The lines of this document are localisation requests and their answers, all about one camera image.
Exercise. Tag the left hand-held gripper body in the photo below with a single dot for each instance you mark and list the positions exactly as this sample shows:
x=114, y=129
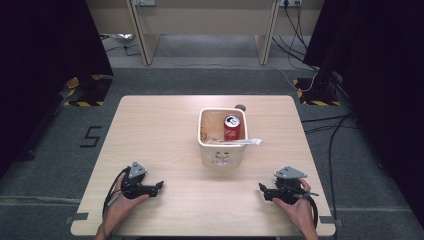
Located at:
x=135, y=186

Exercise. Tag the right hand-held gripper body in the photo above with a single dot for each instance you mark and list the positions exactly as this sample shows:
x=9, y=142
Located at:
x=288, y=186

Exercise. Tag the white plastic bin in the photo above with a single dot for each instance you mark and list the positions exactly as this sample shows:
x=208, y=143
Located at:
x=222, y=156

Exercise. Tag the red drink can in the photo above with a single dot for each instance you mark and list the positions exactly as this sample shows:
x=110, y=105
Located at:
x=232, y=130

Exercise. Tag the yellow snack wrapper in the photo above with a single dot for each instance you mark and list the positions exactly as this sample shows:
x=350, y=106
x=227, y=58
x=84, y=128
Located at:
x=205, y=136

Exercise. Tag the person's left hand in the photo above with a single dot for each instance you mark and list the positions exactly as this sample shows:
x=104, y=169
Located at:
x=121, y=206

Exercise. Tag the person's right hand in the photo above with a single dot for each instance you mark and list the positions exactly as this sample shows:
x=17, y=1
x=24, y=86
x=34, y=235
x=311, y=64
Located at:
x=298, y=211

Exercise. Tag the grey tape strip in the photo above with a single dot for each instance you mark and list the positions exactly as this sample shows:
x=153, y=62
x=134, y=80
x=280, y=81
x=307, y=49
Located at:
x=77, y=217
x=330, y=220

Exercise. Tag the dark round cap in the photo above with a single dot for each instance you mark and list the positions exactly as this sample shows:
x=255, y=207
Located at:
x=240, y=107

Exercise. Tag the stand base with hazard tape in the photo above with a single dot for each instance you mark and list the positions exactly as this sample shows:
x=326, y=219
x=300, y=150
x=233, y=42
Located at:
x=87, y=91
x=316, y=93

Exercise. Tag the black curtain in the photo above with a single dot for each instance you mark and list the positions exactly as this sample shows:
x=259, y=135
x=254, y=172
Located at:
x=43, y=66
x=383, y=83

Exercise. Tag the white power strip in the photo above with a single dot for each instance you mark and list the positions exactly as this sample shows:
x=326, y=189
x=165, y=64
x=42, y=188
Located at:
x=290, y=2
x=144, y=2

